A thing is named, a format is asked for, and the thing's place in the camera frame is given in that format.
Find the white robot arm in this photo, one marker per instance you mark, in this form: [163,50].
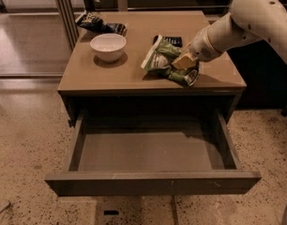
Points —
[246,22]

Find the white ceramic bowl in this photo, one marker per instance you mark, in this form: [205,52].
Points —
[108,47]

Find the dark blue chip bag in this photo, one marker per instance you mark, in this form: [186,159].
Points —
[91,22]

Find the open grey drawer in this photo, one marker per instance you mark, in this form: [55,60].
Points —
[151,155]

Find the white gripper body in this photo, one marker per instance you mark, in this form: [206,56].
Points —
[201,48]

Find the beige counter cabinet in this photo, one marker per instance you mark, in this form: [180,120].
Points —
[90,84]

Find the green jalapeno chip bag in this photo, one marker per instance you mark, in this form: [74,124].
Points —
[159,60]

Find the metal railing frame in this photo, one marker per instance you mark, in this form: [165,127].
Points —
[149,0]

